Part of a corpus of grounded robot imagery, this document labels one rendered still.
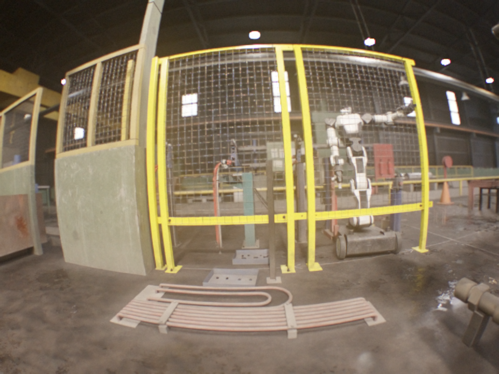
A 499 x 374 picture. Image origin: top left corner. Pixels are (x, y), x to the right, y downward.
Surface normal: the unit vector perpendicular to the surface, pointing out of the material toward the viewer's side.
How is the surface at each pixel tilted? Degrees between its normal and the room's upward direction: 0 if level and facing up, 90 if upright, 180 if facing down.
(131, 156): 90
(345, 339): 0
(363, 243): 90
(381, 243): 90
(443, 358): 0
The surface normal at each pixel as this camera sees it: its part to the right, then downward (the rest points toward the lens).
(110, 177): -0.05, 0.03
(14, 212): 1.00, -0.05
